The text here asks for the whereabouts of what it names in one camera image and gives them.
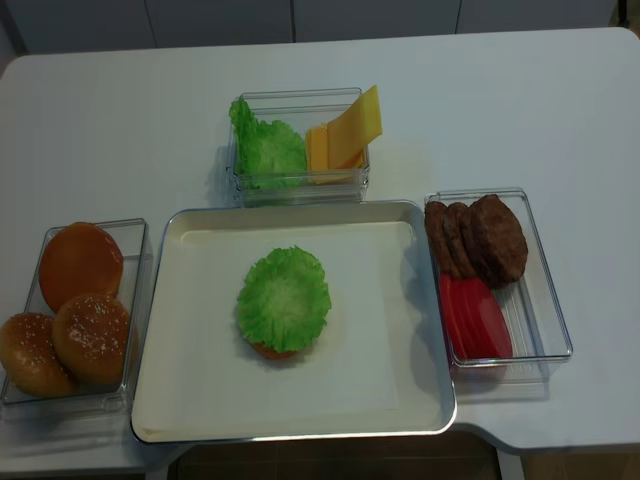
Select flat yellow cheese slices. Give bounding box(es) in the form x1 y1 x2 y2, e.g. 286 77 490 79
305 124 353 185

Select green lettuce leaf on bun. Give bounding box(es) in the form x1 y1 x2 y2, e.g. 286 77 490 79
236 246 332 354

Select clear box lettuce and cheese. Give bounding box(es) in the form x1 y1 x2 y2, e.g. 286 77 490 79
226 88 370 207

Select green lettuce in box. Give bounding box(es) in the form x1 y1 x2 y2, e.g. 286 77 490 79
229 98 307 190

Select leaning yellow cheese slice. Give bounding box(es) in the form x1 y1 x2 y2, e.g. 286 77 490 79
327 85 383 169

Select silver metal tray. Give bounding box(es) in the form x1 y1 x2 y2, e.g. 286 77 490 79
130 200 458 444

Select back brown meat patty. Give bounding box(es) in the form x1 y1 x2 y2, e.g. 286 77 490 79
424 202 461 279

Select brown meat patty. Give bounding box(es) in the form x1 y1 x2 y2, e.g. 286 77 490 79
443 202 477 278
470 194 529 286
424 202 461 279

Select bottom bun on tray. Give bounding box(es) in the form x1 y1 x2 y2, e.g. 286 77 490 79
251 343 297 360

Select white tray liner paper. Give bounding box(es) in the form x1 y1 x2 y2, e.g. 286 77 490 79
141 228 443 434

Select middle brown meat patty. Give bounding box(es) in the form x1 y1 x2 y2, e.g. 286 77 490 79
443 202 477 278

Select red tomato slices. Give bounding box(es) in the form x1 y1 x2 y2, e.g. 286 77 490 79
439 274 513 361

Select front brown meat patty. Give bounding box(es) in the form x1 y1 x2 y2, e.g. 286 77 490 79
470 194 529 286

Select clear box patties and tomato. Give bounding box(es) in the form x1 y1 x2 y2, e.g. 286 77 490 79
424 189 573 383

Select smooth brown bun half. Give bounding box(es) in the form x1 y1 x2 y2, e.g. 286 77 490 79
38 222 124 312

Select right sesame bun top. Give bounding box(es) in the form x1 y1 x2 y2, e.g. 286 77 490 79
52 294 130 385

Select sesame bun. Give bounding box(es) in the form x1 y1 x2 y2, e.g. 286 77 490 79
52 294 130 385
1 312 77 398

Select clear box with buns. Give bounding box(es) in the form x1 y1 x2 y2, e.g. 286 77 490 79
1 218 154 412

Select left sesame bun top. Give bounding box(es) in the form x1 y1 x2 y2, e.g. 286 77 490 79
1 312 77 398

